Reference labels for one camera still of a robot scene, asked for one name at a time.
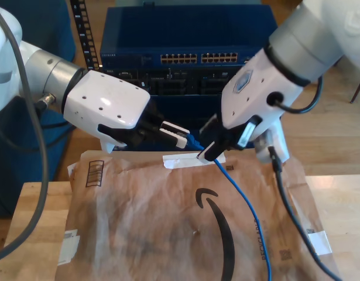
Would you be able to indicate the blue network switch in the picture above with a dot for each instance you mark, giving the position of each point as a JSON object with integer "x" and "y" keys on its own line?
{"x": 182, "y": 29}

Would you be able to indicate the black rack server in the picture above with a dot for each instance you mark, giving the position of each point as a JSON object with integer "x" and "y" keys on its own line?
{"x": 182, "y": 82}

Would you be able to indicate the brown paper mailer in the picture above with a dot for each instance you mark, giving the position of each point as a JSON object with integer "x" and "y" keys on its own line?
{"x": 138, "y": 228}

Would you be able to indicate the blue sofa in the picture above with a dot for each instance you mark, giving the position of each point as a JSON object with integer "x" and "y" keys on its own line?
{"x": 10, "y": 164}

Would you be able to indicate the dark wooden-legged chair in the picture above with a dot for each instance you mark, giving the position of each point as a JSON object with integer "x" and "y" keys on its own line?
{"x": 356, "y": 90}

